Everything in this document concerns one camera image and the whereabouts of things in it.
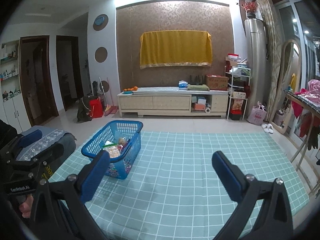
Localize clear green-ended cracker packet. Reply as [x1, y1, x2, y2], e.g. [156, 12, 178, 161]
[102, 141, 125, 159]

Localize vase of red flowers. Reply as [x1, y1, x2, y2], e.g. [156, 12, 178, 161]
[240, 0, 258, 18]

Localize white handled broom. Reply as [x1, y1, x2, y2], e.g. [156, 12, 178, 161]
[99, 77, 110, 110]

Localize beige tv cabinet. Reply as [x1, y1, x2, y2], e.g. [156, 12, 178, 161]
[117, 86, 229, 118]

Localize person's left hand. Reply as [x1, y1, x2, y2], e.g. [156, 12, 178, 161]
[19, 196, 34, 217]

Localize wooden folding table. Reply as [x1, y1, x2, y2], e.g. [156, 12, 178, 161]
[284, 90, 320, 195]

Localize yellow cloth cover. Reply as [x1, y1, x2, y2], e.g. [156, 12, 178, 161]
[139, 31, 212, 70]

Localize silver tower air conditioner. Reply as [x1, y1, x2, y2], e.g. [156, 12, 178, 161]
[244, 17, 268, 120]

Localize dark bag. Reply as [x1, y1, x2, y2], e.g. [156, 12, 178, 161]
[77, 95, 92, 122]

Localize pink cloth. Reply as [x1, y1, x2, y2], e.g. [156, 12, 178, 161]
[307, 79, 320, 98]

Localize dark gloves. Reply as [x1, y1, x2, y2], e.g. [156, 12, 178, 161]
[307, 127, 319, 150]

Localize standing mirror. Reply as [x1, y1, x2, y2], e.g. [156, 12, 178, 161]
[271, 39, 302, 134]

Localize teal checked mat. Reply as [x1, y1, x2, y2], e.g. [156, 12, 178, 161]
[47, 131, 309, 240]

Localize red garment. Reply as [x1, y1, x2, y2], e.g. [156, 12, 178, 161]
[291, 89, 313, 118]

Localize white shelf cabinet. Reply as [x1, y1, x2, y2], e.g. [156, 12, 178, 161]
[0, 40, 32, 128]

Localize round plaque with blue plate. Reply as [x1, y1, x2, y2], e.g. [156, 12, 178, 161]
[93, 14, 109, 31]

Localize cardboard box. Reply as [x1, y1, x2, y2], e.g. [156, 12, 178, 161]
[206, 74, 229, 90]

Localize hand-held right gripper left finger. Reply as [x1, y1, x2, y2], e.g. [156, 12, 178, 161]
[31, 150, 110, 240]

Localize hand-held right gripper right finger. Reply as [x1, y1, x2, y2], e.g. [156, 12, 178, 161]
[212, 151, 294, 240]

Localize green folded cloth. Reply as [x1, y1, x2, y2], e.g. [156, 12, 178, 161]
[187, 84, 210, 91]

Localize patterned curtain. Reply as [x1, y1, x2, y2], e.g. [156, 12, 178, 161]
[255, 0, 284, 123]

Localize red bucket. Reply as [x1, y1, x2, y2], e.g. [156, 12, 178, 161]
[89, 99, 103, 118]

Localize dark wooden door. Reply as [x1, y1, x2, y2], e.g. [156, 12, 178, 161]
[19, 35, 59, 127]

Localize pink bag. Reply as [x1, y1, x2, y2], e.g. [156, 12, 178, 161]
[247, 102, 267, 125]

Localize white wire rack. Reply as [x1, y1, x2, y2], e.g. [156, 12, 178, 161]
[225, 66, 250, 120]

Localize floral lace cloth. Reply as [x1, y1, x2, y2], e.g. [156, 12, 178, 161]
[16, 129, 72, 160]

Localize blue plastic basket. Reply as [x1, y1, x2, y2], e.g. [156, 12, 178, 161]
[81, 120, 143, 180]

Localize round brown wall plaque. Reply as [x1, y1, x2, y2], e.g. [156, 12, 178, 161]
[94, 47, 108, 63]

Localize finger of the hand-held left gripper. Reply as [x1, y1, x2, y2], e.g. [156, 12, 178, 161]
[0, 129, 43, 160]
[11, 144, 64, 172]

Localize pink dustpan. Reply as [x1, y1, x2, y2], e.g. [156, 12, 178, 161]
[104, 105, 118, 116]

